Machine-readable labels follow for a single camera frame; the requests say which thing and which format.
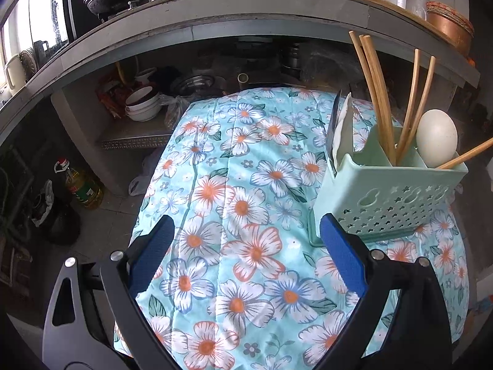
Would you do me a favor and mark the wooden chopstick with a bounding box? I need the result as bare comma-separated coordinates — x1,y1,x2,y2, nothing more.
436,137,493,171
348,31,390,163
359,35,397,165
404,56,437,155
396,49,422,162

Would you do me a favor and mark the floral blue blanket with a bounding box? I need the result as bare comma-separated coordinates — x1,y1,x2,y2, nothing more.
113,87,469,370

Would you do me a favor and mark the black kitchen appliance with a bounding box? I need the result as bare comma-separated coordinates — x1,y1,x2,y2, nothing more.
62,0,95,44

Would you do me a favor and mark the green plastic utensil holder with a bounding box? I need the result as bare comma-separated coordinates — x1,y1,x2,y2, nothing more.
310,123,469,248

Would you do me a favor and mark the steel bowl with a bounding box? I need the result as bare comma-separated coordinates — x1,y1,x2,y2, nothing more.
171,74,217,97

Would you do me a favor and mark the stack of white bowls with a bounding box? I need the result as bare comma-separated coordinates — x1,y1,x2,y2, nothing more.
125,86,161,121

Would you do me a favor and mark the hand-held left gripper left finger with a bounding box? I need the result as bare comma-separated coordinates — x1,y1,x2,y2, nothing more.
42,214,176,370

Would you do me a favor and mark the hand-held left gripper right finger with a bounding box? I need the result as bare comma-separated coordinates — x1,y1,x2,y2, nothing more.
319,213,452,370

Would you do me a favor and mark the beige spoon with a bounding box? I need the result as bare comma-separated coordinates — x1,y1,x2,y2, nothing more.
416,109,458,169

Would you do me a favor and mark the grey concrete counter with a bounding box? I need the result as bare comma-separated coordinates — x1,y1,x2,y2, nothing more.
0,0,483,195

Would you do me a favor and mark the cooking oil bottle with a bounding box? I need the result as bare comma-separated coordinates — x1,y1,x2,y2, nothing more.
54,158,105,209

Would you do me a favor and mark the copper inner pot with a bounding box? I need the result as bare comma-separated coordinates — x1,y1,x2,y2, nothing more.
427,11,474,57

